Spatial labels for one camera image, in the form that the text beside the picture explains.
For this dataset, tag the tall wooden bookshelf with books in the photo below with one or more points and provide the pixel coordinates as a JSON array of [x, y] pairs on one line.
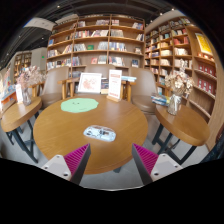
[[186, 56]]

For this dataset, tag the dark-covered book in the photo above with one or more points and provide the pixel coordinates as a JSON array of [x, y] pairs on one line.
[[104, 86]]

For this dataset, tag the light blue book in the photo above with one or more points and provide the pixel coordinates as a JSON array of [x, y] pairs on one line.
[[128, 79]]

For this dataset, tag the stack of books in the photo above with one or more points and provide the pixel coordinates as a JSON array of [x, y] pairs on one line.
[[160, 100]]

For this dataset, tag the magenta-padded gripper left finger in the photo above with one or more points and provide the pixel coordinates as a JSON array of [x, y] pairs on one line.
[[58, 165]]

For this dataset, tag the small distant bookshelf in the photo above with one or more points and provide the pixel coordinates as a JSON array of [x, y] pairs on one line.
[[22, 63]]

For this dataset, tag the white sign on wooden base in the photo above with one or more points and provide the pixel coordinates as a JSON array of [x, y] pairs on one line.
[[115, 85]]

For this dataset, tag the white hanging ceiling panel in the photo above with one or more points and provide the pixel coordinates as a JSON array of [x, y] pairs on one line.
[[39, 24]]

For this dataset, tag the wide wooden bookshelf with books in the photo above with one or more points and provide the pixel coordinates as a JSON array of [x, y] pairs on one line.
[[96, 43]]

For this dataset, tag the glass vase with dried flowers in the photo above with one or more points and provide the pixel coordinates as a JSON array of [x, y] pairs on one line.
[[175, 103], [26, 95]]

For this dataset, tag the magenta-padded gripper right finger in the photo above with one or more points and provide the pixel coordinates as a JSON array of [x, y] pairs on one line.
[[163, 165]]

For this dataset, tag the green blob-shaped mouse pad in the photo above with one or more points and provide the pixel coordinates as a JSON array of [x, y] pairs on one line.
[[79, 105]]

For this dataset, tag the white framed floral picture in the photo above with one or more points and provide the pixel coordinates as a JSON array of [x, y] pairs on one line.
[[89, 82]]

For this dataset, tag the transparent computer mouse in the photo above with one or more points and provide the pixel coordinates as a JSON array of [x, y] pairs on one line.
[[100, 133]]

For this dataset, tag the round wooden side table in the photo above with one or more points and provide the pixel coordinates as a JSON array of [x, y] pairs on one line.
[[183, 125], [20, 115]]

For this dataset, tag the small white table card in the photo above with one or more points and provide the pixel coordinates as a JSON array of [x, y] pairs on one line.
[[19, 93]]

